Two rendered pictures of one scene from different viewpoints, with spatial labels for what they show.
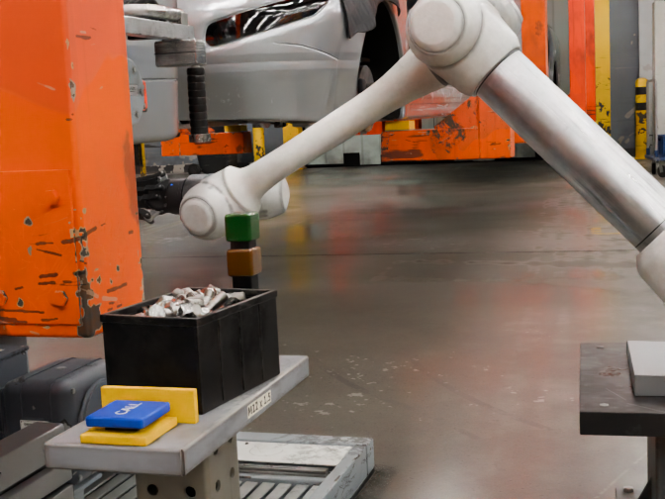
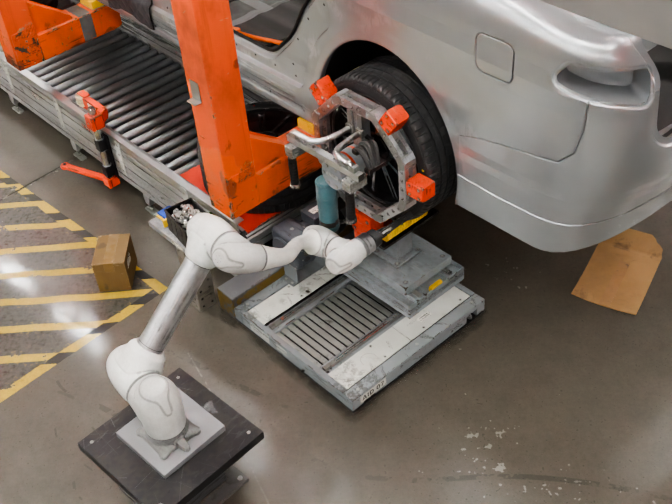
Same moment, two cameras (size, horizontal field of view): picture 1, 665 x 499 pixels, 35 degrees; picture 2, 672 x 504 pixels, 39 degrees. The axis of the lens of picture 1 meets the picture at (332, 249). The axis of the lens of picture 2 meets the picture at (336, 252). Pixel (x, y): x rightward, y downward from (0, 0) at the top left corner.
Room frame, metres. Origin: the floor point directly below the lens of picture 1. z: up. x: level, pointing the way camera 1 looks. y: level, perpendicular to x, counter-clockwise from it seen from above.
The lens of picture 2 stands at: (3.68, -2.22, 3.14)
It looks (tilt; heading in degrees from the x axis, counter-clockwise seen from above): 41 degrees down; 124
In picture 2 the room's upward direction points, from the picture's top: 5 degrees counter-clockwise
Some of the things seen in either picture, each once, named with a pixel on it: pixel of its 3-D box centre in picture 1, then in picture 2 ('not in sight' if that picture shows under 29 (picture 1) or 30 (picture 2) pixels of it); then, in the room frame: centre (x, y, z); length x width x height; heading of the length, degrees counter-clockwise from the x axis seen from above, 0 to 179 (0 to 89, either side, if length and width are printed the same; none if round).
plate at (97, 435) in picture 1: (130, 429); not in sight; (1.14, 0.24, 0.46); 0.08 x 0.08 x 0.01; 73
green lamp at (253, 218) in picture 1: (241, 226); not in sight; (1.49, 0.13, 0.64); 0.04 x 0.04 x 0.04; 73
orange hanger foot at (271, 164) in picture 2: not in sight; (289, 140); (1.54, 0.69, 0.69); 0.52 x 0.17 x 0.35; 73
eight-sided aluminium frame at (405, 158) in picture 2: not in sight; (363, 157); (2.02, 0.53, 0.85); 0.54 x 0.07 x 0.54; 163
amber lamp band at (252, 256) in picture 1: (243, 260); not in sight; (1.49, 0.13, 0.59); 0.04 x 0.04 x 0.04; 73
